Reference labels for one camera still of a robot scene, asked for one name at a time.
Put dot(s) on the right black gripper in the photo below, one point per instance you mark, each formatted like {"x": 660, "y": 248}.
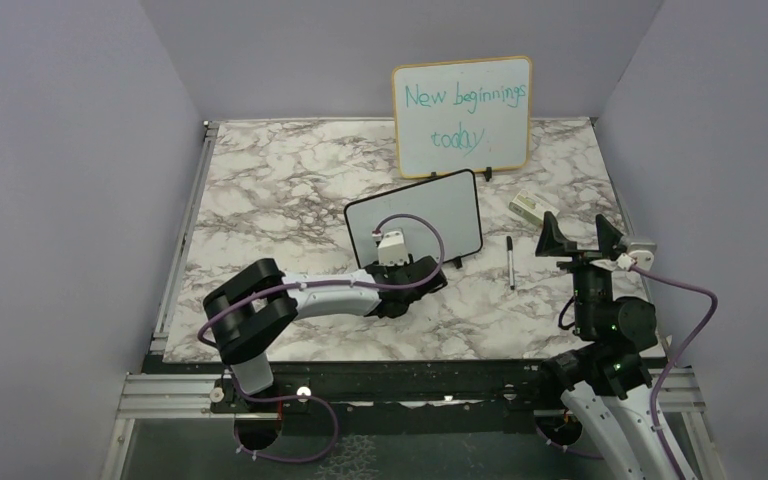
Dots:
{"x": 608, "y": 236}

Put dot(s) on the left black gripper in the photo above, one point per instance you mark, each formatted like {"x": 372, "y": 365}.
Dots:
{"x": 390, "y": 269}

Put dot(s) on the black white marker pen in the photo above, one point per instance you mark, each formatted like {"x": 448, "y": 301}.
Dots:
{"x": 511, "y": 274}

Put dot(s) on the black framed whiteboard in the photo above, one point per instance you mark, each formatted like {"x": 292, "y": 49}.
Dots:
{"x": 449, "y": 203}

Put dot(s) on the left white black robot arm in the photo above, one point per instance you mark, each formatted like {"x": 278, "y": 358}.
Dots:
{"x": 247, "y": 313}

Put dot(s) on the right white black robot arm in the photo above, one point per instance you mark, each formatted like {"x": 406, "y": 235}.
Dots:
{"x": 606, "y": 385}

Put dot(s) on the yellow framed whiteboard with writing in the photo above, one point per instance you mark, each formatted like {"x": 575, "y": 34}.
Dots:
{"x": 470, "y": 114}

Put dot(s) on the white green eraser box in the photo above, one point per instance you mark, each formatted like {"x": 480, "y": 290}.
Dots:
{"x": 531, "y": 207}

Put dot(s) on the black yellow-board stand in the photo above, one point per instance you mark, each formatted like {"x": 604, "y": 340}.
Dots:
{"x": 486, "y": 173}

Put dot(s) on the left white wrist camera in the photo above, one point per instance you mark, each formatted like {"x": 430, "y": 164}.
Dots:
{"x": 391, "y": 248}

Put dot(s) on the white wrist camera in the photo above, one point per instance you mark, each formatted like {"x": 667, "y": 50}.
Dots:
{"x": 636, "y": 251}
{"x": 391, "y": 248}

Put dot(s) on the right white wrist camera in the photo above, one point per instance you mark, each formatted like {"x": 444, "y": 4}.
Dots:
{"x": 636, "y": 251}

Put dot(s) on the black aluminium base frame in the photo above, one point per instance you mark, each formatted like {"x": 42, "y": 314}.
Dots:
{"x": 320, "y": 398}

